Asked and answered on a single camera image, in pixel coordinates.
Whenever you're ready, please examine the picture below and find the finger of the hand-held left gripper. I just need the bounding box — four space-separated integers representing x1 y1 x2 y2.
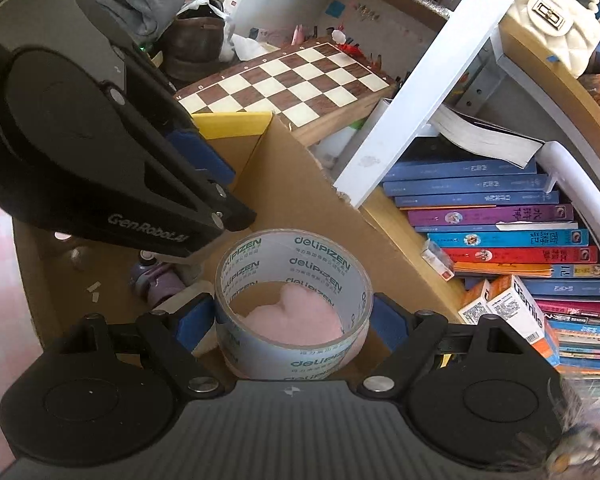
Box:
200 180 257 234
72 0 237 196

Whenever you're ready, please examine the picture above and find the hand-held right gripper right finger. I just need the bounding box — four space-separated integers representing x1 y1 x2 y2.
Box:
357 292 511 395

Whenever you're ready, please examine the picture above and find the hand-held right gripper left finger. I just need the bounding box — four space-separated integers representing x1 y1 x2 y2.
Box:
82 296 226 395

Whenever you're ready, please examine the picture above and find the yellow cardboard box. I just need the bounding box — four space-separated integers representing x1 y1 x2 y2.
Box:
10 110 468 376

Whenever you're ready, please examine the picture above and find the clear packing tape roll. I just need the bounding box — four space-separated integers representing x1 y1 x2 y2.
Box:
214 229 374 380

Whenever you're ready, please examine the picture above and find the pink heart plush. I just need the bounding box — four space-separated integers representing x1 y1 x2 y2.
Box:
242 282 368 361

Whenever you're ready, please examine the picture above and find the small red white carton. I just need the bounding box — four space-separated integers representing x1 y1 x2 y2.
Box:
421 240 456 281

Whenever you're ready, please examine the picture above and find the brown leather shoe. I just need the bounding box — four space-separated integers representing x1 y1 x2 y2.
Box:
160 15 233 86

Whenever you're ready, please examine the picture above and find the wooden chessboard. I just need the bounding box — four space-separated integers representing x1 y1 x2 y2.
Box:
177 42 398 146

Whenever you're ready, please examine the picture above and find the orange and white carton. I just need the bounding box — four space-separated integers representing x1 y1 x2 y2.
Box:
457 275 561 366

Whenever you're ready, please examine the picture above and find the stack of colourful books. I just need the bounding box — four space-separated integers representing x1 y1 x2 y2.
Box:
382 152 600 401

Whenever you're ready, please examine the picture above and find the thick paperback book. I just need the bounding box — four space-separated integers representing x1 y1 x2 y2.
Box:
432 105 546 168

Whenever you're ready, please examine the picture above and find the white cubby shelf unit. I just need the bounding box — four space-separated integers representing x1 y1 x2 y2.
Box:
230 0 456 91

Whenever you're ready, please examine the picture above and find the white rolled tube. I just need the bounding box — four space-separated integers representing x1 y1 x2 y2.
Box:
545 142 600 281

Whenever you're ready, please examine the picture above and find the wooden bookshelf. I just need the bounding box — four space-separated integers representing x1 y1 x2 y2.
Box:
360 20 600 401

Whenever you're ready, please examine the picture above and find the white quilted handbag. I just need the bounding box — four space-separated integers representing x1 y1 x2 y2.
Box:
507 0 600 78

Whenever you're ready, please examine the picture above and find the fluffy keychain with metal clasp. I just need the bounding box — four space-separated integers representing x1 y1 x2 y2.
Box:
510 375 600 478

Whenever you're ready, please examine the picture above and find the white shelf post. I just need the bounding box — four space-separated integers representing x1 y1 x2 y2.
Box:
336 0 538 211

